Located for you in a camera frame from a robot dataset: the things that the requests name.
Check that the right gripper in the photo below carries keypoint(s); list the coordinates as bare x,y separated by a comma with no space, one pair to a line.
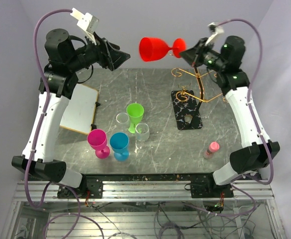
195,54

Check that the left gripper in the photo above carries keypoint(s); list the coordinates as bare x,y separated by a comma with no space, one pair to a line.
109,57

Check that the red wine glass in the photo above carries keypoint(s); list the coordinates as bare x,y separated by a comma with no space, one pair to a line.
153,49

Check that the magenta wine glass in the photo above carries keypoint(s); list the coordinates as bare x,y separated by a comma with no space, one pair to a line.
97,139

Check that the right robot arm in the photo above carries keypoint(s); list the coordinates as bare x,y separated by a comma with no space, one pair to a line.
257,150

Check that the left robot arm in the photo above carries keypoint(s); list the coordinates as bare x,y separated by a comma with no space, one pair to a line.
37,159

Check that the gold wine glass rack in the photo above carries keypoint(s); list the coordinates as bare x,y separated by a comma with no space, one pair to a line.
200,82

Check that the black marbled rack base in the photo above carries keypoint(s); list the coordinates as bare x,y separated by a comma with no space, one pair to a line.
186,111

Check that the green wine glass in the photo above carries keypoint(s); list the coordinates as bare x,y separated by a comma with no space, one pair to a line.
135,112

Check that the blue wine glass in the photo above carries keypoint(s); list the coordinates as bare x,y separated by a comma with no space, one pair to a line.
119,143

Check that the clear glass rear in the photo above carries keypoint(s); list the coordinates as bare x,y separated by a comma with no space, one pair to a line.
122,122

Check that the clear glass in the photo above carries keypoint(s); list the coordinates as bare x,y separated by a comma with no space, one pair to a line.
142,132
122,122

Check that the clear glass front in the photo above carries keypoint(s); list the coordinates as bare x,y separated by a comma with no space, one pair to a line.
142,132

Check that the pink small bottle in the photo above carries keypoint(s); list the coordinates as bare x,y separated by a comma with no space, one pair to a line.
211,150

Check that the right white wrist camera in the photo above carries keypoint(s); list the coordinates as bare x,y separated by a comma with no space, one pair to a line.
215,31

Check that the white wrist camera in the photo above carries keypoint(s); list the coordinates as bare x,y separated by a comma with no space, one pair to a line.
87,23
215,31

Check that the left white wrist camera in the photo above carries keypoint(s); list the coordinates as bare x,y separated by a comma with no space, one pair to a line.
87,23

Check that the white board gold frame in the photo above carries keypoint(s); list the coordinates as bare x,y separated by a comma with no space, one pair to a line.
79,114

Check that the aluminium mounting rail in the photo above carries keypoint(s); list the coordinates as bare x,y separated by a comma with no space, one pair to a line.
145,191

